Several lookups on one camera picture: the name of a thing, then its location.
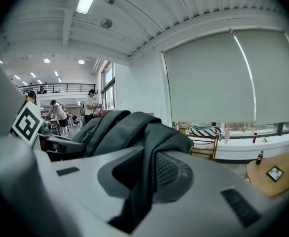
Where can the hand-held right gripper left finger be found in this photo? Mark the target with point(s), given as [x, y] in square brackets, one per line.
[85, 194]

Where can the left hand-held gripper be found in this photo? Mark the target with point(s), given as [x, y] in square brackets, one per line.
[27, 125]

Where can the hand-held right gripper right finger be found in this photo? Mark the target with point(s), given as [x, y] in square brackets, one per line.
[196, 206]

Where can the dark grey cloth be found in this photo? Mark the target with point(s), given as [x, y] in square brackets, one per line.
[134, 130]

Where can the cardboard box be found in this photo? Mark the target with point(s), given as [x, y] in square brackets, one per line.
[106, 112]

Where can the wooden chair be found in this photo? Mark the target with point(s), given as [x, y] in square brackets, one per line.
[203, 148]

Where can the black balcony railing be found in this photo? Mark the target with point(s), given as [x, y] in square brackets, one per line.
[60, 84]

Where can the round wooden table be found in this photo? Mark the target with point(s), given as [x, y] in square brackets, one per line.
[265, 181]

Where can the tall glass window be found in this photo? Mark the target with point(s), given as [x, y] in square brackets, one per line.
[108, 88]

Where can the black white zigzag cushion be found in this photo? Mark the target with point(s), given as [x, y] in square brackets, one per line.
[206, 131]

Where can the pink tumbler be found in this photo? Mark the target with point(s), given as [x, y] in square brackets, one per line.
[227, 136]

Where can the white window ledge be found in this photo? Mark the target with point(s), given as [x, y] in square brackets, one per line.
[245, 147]

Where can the cola bottle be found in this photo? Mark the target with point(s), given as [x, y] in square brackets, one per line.
[259, 158]
[254, 136]

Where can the distant ceiling strip lights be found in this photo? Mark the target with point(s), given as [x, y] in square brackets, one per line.
[33, 74]

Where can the black framed picture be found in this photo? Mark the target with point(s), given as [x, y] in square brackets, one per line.
[275, 173]

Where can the round ceiling downlight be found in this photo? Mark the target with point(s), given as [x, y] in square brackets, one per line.
[46, 60]
[81, 61]

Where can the small green item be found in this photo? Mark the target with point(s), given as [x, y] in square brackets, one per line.
[264, 139]

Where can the wide grey roller blind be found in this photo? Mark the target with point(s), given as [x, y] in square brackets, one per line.
[208, 80]

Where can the round grey ceiling speaker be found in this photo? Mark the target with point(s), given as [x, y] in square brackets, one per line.
[106, 23]

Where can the window strip with dark frame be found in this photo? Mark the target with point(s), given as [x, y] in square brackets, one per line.
[240, 127]

